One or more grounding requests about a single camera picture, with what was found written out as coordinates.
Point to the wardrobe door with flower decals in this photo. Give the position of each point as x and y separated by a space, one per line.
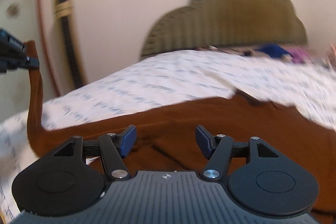
20 18

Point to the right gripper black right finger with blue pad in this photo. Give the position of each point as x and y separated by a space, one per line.
219 150

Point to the purple garment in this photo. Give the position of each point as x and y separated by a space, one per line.
301 55

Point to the dark blue garment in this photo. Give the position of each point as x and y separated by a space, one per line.
274 51

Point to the white script-print bed quilt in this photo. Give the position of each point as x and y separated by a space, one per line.
181 76

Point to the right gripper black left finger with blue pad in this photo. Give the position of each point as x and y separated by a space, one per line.
112 148

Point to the olive green padded headboard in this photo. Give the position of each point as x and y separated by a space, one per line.
225 23

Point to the gold tower fan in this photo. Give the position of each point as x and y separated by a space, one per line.
65 18

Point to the brown knit sweater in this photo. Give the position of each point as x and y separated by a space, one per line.
288 176

